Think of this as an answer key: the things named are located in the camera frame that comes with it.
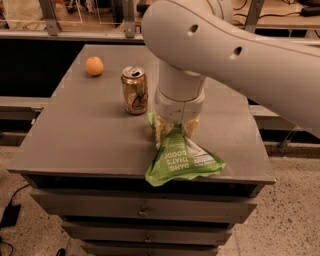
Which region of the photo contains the gold soda can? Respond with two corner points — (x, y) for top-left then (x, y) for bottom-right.
(121, 66), (148, 115)

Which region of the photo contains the green rice chip bag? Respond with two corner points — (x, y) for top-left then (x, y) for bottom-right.
(145, 112), (226, 187)

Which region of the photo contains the black power adapter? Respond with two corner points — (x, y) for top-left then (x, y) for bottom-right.
(0, 205), (21, 228)

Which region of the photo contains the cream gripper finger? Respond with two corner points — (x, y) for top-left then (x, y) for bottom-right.
(182, 117), (199, 138)
(154, 114), (174, 143)

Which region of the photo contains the black floor cable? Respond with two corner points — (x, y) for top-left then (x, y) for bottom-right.
(7, 183), (31, 207)

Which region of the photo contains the metal shelf rail frame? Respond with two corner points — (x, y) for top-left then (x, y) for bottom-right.
(0, 0), (319, 44)

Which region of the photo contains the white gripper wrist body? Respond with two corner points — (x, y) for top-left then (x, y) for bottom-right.
(154, 90), (205, 123)

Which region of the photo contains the black cable on shelf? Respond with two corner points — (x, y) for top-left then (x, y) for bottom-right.
(232, 0), (320, 27)

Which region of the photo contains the orange fruit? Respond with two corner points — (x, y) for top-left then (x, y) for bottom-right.
(86, 56), (104, 76)

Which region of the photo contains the grey drawer cabinet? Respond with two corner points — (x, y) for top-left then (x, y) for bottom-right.
(9, 45), (275, 256)

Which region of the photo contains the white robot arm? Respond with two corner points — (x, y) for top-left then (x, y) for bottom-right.
(141, 0), (320, 137)

